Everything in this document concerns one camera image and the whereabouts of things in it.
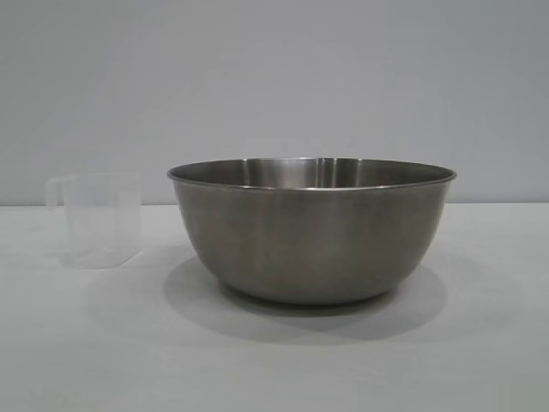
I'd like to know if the stainless steel mixing bowl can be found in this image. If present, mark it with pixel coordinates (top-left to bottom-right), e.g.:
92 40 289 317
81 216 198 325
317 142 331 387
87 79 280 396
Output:
166 156 458 306

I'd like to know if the translucent plastic measuring cup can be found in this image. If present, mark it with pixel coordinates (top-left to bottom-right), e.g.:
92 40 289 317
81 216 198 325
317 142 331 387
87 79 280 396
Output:
45 173 142 270

